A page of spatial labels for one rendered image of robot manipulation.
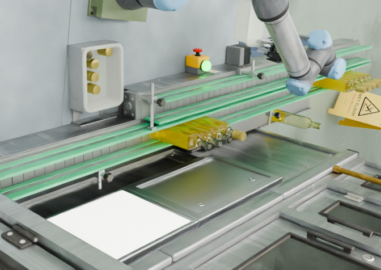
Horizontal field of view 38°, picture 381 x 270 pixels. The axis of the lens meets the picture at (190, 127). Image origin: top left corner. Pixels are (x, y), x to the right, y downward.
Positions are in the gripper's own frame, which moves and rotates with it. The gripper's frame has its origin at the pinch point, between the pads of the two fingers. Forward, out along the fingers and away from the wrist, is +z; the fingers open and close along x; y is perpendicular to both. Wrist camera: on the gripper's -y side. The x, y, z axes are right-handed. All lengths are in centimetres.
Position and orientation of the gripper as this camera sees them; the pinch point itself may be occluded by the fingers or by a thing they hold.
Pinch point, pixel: (259, 43)
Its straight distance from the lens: 212.5
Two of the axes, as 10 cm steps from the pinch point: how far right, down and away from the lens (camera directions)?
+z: -7.4, -3.4, 5.8
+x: -1.9, 9.3, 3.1
